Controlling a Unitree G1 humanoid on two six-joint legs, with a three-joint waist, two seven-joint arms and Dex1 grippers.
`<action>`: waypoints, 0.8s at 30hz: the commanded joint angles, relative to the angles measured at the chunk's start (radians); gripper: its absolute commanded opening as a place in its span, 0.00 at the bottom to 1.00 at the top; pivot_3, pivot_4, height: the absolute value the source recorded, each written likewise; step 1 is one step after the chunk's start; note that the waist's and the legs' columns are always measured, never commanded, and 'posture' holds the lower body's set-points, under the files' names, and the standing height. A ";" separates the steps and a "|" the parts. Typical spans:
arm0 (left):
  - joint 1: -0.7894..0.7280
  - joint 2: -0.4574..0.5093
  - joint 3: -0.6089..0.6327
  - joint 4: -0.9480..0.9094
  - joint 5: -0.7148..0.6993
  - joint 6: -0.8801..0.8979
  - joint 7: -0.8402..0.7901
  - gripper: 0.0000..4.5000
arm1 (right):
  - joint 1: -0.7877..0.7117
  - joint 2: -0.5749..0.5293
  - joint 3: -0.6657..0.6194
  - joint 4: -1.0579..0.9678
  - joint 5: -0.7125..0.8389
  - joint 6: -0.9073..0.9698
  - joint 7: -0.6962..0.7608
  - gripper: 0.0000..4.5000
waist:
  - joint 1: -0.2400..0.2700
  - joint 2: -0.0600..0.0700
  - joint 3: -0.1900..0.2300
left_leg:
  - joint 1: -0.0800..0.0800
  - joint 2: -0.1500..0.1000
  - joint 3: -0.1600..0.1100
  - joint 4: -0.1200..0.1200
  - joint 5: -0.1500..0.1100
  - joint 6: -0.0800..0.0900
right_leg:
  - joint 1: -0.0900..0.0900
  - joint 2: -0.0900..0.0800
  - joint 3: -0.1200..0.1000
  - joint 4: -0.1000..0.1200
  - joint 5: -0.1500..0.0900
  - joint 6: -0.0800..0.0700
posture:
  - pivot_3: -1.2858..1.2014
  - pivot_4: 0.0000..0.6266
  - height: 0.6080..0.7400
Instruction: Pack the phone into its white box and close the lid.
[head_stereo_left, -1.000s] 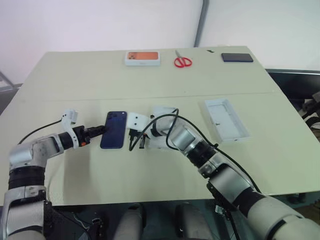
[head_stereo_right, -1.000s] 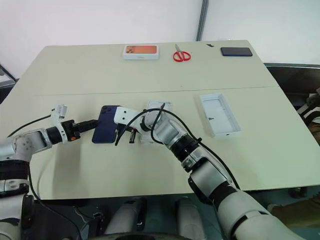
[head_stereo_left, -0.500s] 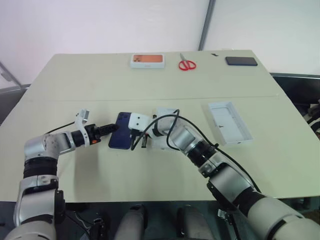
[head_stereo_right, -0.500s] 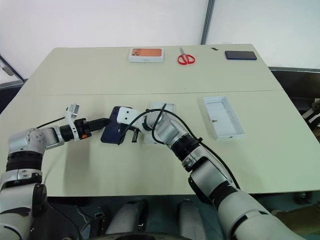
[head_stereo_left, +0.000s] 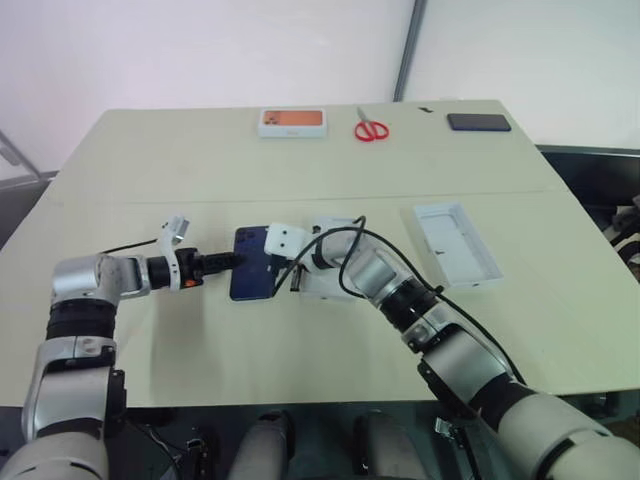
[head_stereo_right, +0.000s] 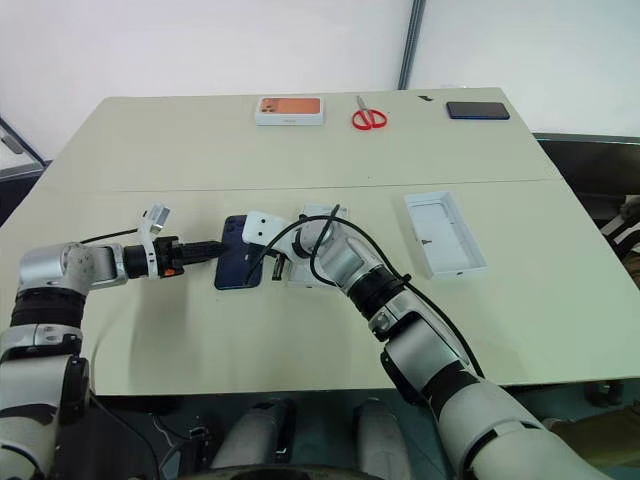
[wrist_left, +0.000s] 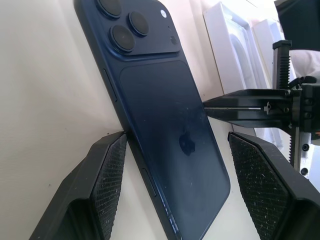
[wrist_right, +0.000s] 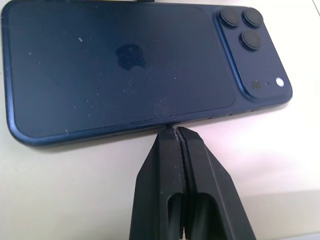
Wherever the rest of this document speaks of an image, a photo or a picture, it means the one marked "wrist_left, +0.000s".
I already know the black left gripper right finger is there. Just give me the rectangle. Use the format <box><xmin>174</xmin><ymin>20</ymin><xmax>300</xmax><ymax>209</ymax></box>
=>
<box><xmin>227</xmin><ymin>131</ymin><xmax>320</xmax><ymax>240</ymax></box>

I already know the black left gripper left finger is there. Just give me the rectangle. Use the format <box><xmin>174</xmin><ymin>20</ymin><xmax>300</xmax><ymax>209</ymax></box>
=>
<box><xmin>29</xmin><ymin>131</ymin><xmax>129</xmax><ymax>240</ymax></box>

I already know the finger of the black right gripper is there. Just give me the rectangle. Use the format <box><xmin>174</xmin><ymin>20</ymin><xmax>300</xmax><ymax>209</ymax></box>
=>
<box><xmin>204</xmin><ymin>108</ymin><xmax>294</xmax><ymax>129</ymax></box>
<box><xmin>203</xmin><ymin>88</ymin><xmax>293</xmax><ymax>109</ymax></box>

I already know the dark blue smartphone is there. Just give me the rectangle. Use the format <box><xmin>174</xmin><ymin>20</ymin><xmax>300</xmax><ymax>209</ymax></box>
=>
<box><xmin>73</xmin><ymin>0</ymin><xmax>231</xmax><ymax>240</ymax></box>

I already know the white phone box lid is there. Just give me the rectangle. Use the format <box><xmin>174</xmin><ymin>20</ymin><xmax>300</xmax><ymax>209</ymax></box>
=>
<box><xmin>251</xmin><ymin>19</ymin><xmax>284</xmax><ymax>89</ymax></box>

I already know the white phone box base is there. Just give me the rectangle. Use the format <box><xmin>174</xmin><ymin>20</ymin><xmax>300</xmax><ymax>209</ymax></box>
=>
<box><xmin>202</xmin><ymin>0</ymin><xmax>254</xmax><ymax>96</ymax></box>

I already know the dark blurred background object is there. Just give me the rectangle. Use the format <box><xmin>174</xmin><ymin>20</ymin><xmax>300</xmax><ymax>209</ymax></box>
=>
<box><xmin>273</xmin><ymin>0</ymin><xmax>320</xmax><ymax>51</ymax></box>

